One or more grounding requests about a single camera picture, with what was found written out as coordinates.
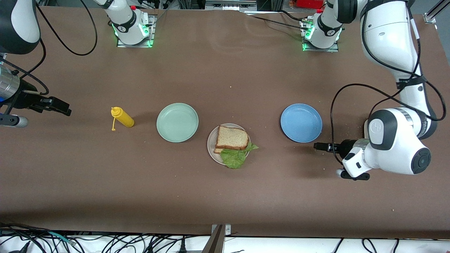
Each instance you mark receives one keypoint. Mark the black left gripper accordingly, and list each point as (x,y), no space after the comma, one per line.
(346,146)

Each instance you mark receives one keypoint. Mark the dark crust bread slice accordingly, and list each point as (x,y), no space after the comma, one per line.
(232,138)

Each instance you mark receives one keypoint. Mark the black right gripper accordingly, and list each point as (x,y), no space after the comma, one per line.
(27,99)

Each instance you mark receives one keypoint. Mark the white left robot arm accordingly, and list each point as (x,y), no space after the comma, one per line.
(390,42)

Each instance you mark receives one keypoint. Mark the light green plate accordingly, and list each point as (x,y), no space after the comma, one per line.
(177,122)

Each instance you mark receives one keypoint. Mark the yellow mustard squeeze bottle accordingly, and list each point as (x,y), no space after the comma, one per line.
(123,118)

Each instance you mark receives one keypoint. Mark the red box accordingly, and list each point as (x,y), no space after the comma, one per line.
(306,3)

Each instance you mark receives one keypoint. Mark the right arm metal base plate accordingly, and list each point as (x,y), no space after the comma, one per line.
(153,31)

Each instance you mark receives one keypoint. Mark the blue plate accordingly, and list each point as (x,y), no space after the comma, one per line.
(301,123)

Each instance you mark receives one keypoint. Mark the metal bracket with beam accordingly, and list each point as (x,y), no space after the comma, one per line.
(216,242)

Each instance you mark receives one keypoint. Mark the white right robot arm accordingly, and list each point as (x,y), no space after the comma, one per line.
(26,21)

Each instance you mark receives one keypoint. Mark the beige plate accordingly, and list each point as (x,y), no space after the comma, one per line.
(212,144)

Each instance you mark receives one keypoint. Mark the light brown bread slice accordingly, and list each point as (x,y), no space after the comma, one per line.
(218,150)

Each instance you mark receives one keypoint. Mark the white toaster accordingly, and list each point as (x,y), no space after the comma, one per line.
(366,128)

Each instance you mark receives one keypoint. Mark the green lettuce leaf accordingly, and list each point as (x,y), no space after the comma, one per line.
(233,158)

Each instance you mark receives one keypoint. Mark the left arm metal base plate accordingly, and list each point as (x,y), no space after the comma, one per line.
(320,50)

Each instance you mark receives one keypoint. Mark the silver frame with black box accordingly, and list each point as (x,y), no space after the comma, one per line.
(230,4)

